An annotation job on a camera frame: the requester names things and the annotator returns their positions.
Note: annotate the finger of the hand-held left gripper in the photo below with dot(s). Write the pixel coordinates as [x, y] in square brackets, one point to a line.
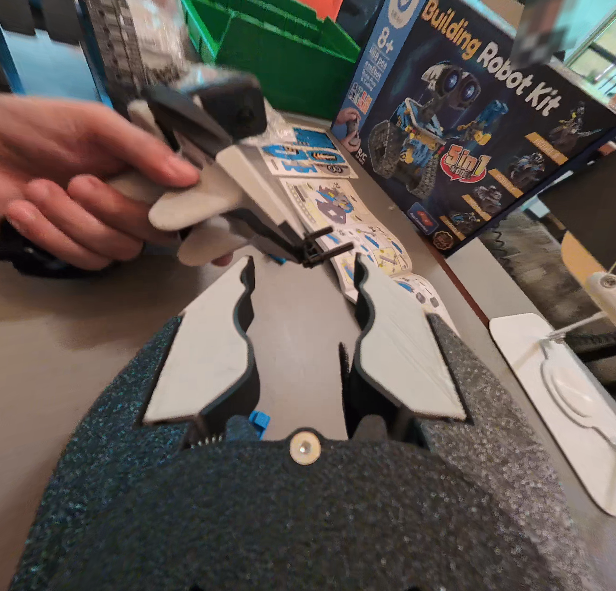
[245, 172]
[260, 230]

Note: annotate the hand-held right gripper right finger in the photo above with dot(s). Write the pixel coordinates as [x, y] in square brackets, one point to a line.
[404, 360]

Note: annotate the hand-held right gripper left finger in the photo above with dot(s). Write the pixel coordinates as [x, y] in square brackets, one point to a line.
[202, 365]

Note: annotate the black connector piece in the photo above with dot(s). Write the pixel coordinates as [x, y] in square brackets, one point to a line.
[312, 255]

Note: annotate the black axle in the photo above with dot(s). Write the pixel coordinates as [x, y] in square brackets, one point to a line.
[322, 231]
[341, 249]

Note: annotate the grey desk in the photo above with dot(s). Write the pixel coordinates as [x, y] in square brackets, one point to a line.
[298, 350]

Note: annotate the white desk lamp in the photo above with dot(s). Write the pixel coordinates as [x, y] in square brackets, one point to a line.
[524, 360]

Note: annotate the person's left hand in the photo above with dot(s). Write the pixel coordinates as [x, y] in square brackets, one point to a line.
[57, 158]

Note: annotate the green storage bin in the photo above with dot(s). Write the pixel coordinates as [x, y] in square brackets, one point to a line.
[288, 71]

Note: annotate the sticker sheet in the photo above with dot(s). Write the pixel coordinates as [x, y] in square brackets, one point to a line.
[308, 158]

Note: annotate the instruction booklet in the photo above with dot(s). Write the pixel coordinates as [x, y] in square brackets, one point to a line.
[332, 206]

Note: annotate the blue flat brick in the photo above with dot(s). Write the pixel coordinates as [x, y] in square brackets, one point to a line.
[260, 422]

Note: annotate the clear bubble wrap bag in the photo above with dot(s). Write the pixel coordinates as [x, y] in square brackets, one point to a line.
[159, 23]

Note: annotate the partly built toy robot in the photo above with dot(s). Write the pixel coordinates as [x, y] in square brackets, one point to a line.
[110, 42]

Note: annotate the robot kit box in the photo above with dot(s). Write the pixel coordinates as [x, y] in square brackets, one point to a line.
[409, 47]

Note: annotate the wooden table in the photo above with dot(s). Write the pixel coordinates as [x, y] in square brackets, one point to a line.
[577, 259]

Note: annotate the black partition panel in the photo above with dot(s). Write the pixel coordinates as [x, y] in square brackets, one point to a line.
[587, 206]

